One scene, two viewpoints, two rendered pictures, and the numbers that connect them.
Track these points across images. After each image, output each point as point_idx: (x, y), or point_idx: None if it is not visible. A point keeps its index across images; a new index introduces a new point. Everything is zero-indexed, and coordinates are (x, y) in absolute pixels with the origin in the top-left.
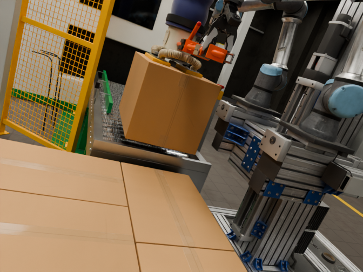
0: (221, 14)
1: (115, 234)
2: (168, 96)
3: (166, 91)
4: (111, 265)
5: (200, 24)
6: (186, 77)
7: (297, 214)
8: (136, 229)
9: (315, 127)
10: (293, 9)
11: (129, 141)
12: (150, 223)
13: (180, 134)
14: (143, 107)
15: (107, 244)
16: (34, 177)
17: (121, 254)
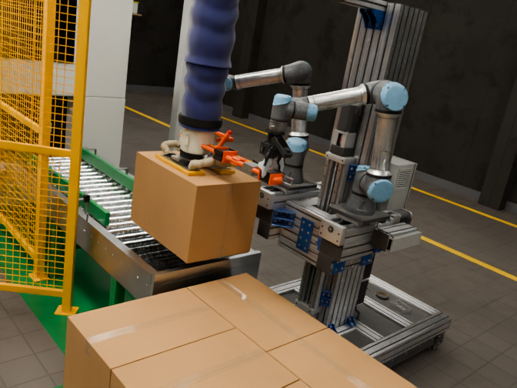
0: (271, 146)
1: (251, 352)
2: (218, 209)
3: (215, 205)
4: (268, 372)
5: (231, 132)
6: (231, 185)
7: (353, 272)
8: (258, 342)
9: (358, 207)
10: (302, 81)
11: (163, 256)
12: (261, 333)
13: (234, 239)
14: (198, 228)
15: (253, 361)
16: (153, 336)
17: (267, 363)
